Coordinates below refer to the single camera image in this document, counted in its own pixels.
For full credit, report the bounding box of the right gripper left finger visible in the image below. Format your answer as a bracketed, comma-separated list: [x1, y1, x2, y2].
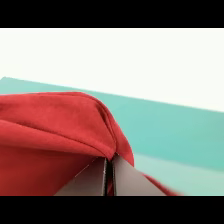
[54, 156, 108, 197]

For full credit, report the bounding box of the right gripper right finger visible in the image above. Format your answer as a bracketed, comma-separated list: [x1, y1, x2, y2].
[110, 153, 167, 197]

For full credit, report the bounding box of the red T-shirt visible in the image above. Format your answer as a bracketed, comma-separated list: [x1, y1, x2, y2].
[0, 91, 183, 197]

